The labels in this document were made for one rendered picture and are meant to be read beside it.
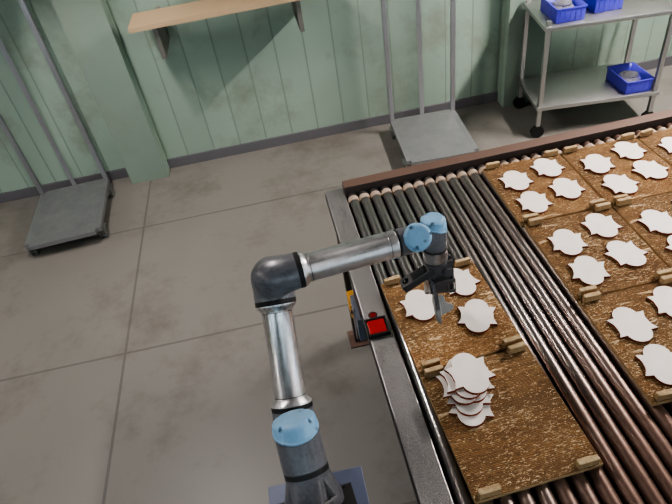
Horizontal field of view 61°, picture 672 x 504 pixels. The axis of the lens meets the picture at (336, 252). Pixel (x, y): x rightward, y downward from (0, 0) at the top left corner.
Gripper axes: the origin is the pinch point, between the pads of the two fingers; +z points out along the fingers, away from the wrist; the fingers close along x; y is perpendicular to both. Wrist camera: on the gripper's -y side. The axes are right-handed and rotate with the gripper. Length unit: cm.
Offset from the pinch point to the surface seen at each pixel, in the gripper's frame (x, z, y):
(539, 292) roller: 5.4, 7.6, 39.0
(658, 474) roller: -61, 14, 41
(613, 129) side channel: 89, -3, 110
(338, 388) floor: 58, 95, -36
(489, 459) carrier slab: -49, 11, 1
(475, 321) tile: -3.9, 5.5, 13.2
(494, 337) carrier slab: -10.8, 7.3, 17.0
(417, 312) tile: 5.0, 4.7, -3.8
